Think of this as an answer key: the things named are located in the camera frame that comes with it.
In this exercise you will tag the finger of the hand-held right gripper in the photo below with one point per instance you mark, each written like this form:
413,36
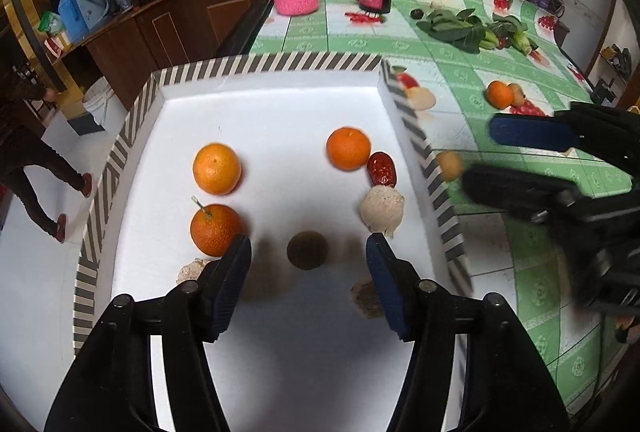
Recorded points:
530,130
515,192

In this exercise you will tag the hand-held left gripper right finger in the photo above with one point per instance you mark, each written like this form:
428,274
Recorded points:
387,287

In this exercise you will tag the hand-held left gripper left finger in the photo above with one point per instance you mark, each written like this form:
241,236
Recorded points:
227,287

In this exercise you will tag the beige sugarcane piece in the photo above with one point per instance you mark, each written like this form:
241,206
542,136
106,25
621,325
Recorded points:
382,209
367,299
192,269

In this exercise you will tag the large dark orange with stem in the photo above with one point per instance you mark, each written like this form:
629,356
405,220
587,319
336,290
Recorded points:
216,229

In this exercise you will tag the tan round fruit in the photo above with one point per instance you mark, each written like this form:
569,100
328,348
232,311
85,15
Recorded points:
449,165

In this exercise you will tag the dark brown round fruit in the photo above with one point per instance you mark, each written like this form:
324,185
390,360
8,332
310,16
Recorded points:
307,249

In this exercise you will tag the red jujube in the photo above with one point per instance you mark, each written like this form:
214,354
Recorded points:
382,168

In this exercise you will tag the light orange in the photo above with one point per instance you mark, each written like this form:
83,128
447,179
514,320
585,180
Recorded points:
217,168

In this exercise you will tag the small orange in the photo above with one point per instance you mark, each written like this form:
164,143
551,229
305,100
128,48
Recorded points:
348,148

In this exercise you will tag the striped white cardboard box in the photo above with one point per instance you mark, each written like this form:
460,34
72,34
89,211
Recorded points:
280,122

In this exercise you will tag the light brown longan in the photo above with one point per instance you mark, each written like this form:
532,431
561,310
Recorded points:
520,95

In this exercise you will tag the mandarin orange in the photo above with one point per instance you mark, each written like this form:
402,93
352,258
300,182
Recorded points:
499,93

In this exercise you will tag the black device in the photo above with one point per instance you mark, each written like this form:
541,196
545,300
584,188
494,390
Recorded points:
605,90

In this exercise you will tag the green bok choy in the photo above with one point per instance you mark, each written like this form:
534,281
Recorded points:
521,42

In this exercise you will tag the small leafy greens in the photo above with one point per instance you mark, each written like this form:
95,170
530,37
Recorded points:
507,23

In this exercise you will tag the large leafy greens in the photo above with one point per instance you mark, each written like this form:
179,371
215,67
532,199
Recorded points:
452,27

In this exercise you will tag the white bucket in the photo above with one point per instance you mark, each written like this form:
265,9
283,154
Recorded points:
98,101

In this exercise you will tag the wooden cabinet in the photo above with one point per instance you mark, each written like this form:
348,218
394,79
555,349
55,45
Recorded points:
200,17

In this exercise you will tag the blue bag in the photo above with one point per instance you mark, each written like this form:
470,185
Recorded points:
72,17

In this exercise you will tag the green packet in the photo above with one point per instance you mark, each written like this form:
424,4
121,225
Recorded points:
52,23

